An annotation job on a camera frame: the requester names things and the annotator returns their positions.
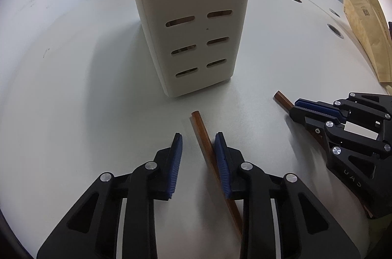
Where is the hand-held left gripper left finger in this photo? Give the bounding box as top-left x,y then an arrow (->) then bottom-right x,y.
37,132 -> 184,259

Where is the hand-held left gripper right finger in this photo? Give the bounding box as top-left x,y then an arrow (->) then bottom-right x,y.
214,132 -> 359,259

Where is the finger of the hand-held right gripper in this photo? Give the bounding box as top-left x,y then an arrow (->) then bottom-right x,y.
289,106 -> 392,219
294,92 -> 392,131

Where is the amber brown chopstick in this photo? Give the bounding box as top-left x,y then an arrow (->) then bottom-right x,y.
273,90 -> 326,149
191,110 -> 245,240

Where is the cream slotted utensil holder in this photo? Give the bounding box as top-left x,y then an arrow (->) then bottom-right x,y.
117,0 -> 256,99

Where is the brown paper envelope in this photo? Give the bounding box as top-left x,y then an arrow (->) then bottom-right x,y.
342,0 -> 392,94

